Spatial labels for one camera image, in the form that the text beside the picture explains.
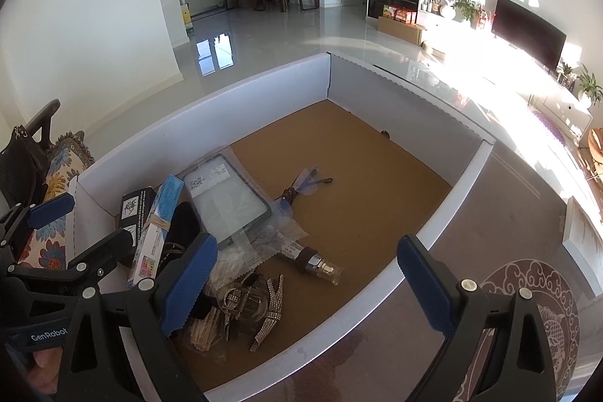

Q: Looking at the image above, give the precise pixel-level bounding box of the blue white medicine box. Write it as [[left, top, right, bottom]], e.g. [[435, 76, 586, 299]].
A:
[[127, 174, 184, 288]]

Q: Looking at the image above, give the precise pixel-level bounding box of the black rectangular box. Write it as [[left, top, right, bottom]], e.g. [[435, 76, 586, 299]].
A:
[[118, 187, 156, 267]]

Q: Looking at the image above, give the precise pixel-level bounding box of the rhinestone watch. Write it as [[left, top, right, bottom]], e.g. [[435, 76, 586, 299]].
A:
[[218, 272, 284, 352]]

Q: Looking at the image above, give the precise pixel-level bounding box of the phone case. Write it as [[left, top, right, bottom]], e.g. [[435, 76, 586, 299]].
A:
[[181, 147, 307, 285]]

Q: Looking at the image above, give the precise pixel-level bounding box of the gold cosmetic tube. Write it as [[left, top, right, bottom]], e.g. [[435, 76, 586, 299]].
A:
[[279, 242, 343, 286]]

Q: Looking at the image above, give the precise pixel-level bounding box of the bagged cotton swabs bundle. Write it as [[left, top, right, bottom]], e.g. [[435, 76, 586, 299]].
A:
[[188, 307, 232, 353]]

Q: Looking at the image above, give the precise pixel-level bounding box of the black pouch with trim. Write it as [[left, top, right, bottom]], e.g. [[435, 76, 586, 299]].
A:
[[158, 202, 205, 274]]

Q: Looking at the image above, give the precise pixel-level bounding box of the person left hand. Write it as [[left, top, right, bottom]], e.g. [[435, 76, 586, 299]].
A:
[[28, 347, 63, 395]]

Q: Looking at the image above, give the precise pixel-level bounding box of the floral cushion chair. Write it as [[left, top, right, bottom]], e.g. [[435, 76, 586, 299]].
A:
[[1, 99, 94, 269]]

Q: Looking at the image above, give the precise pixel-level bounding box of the white book on table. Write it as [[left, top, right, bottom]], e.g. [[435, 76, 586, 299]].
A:
[[562, 197, 603, 297]]

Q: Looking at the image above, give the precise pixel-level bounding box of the orange lounge chair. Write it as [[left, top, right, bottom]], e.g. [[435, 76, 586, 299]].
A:
[[579, 127, 603, 187]]

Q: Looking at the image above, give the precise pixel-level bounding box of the white cardboard tray box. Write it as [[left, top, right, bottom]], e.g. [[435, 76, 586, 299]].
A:
[[66, 54, 494, 401]]

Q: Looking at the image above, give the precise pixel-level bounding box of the green potted plant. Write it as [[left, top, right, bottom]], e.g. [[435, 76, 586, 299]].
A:
[[577, 64, 603, 106]]

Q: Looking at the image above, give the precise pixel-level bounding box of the white tv console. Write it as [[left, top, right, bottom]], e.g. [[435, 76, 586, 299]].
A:
[[417, 11, 592, 141]]

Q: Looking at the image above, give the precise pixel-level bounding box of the black flat television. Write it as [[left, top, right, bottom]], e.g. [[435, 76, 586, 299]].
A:
[[491, 0, 566, 71]]

